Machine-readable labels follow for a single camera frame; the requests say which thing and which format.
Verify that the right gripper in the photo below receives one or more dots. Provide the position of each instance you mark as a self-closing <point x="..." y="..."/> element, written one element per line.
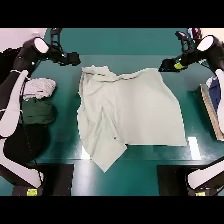
<point x="170" y="64"/>

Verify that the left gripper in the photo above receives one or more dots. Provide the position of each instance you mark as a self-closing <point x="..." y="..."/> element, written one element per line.
<point x="71" y="58"/>

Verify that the pale green T-shirt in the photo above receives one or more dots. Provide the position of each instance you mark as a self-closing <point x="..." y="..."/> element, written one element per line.
<point x="133" y="110"/>

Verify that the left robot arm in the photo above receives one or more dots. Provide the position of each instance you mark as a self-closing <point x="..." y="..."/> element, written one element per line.
<point x="11" y="106"/>

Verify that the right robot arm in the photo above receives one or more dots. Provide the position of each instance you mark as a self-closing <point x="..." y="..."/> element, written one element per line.
<point x="208" y="50"/>

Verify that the white garment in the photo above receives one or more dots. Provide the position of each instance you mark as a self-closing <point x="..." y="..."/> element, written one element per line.
<point x="39" y="88"/>

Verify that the blue garment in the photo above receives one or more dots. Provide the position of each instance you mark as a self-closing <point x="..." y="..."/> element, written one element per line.
<point x="215" y="93"/>

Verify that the dark green garment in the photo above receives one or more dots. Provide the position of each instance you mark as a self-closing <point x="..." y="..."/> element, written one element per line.
<point x="37" y="111"/>

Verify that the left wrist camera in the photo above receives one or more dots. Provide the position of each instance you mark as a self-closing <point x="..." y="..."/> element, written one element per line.
<point x="55" y="34"/>

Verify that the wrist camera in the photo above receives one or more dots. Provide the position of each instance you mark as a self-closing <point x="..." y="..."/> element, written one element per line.
<point x="182" y="36"/>
<point x="55" y="34"/>

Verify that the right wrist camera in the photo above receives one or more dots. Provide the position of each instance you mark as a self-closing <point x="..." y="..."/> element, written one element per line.
<point x="182" y="36"/>

